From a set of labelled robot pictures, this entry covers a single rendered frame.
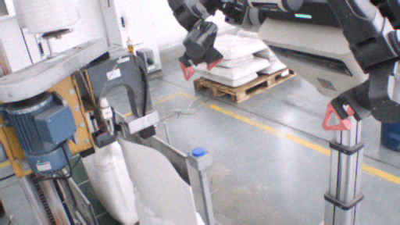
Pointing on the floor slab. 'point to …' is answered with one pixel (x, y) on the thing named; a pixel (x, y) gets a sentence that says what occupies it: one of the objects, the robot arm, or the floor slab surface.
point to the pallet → (243, 85)
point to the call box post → (206, 196)
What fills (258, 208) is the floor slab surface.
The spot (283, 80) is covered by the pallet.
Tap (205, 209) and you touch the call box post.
